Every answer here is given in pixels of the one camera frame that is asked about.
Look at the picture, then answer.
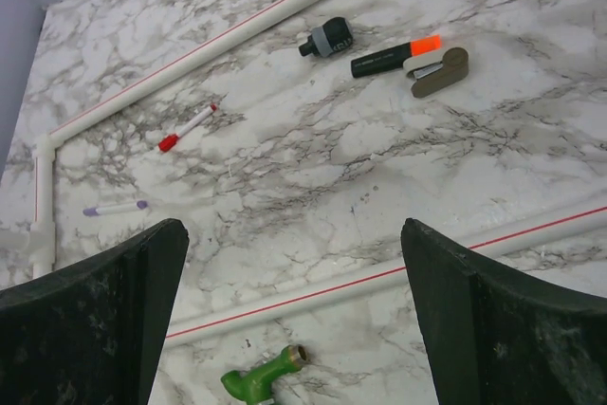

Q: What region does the green water faucet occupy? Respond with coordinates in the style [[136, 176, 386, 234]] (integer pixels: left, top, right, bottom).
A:
[[221, 345, 310, 405]]

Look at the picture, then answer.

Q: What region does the white PVC pipe frame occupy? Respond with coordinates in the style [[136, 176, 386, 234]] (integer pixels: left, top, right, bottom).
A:
[[1, 0, 606, 348]]

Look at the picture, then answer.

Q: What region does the black orange highlighter marker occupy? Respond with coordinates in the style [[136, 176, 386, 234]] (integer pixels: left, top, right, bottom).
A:
[[350, 35, 441, 79]]

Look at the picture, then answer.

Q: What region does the red capped white marker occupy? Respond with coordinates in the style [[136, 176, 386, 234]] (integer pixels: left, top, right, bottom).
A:
[[157, 103, 218, 153]]

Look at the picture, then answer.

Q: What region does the black grey hose connector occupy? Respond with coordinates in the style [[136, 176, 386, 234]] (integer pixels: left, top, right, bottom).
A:
[[299, 17, 354, 58]]

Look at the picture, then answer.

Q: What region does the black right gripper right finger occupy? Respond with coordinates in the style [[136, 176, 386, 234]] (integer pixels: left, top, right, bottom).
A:
[[401, 218, 606, 404]]

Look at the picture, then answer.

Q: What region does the tan mini stapler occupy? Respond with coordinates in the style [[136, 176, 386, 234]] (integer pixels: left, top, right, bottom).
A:
[[402, 46, 469, 99]]

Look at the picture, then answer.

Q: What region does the purple capped white marker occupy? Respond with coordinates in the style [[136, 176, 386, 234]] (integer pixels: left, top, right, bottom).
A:
[[83, 200, 149, 217]]

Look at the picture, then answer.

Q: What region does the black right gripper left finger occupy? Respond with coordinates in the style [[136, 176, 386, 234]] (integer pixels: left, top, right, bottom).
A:
[[1, 219, 189, 404]]

